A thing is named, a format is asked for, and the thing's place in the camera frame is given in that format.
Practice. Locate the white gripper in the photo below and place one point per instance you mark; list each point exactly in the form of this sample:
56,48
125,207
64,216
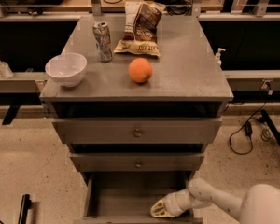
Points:
174,202

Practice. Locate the grey bottom drawer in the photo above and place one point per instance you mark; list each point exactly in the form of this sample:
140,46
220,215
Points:
126,198

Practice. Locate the grey drawer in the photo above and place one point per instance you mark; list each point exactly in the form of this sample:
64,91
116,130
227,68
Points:
132,162
137,131
126,198

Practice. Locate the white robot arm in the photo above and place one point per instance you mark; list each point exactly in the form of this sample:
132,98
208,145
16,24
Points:
260,205

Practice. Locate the grey middle drawer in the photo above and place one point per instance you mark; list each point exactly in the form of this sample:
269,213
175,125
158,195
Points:
132,162

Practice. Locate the grey drawer cabinet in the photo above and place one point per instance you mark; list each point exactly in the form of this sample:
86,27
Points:
186,83

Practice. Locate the grey top drawer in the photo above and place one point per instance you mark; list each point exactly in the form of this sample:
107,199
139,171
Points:
137,131

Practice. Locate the black bar on floor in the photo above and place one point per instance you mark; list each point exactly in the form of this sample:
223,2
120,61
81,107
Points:
25,206

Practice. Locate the orange fruit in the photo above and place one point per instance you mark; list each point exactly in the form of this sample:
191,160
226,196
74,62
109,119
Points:
140,70

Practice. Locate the white pump bottle right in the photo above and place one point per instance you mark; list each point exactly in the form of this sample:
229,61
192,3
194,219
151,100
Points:
218,55

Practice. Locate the white bowl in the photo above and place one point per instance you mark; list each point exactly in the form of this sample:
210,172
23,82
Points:
67,69

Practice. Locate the silver drink can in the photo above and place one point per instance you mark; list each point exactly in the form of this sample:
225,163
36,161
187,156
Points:
103,40

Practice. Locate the brown chip bag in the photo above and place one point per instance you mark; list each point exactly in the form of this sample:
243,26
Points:
140,33

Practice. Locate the clear sanitizer bottle left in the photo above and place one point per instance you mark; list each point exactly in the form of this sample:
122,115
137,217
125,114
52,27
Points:
5,71

